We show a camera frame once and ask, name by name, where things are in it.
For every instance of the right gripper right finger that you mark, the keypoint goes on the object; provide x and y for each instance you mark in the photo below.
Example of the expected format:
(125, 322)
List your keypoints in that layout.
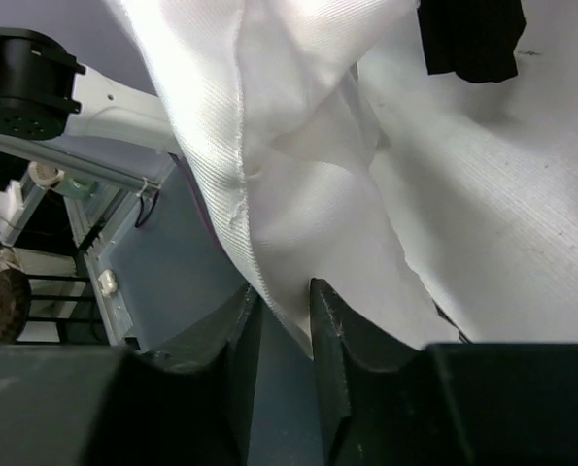
(372, 388)

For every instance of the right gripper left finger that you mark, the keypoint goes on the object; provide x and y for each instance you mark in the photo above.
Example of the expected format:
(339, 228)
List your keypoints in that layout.
(195, 395)

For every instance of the white pleated skirt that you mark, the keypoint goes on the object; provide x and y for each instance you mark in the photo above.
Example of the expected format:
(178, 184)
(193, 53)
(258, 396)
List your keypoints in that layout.
(280, 139)

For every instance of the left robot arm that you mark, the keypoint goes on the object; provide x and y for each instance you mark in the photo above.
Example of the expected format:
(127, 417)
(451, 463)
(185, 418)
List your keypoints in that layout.
(45, 92)

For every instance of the black skirt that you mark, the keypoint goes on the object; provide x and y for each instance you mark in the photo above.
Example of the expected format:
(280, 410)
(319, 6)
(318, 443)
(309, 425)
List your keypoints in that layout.
(474, 39)

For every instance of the wooden stool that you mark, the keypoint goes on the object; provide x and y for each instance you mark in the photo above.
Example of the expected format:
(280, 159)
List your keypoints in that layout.
(16, 299)

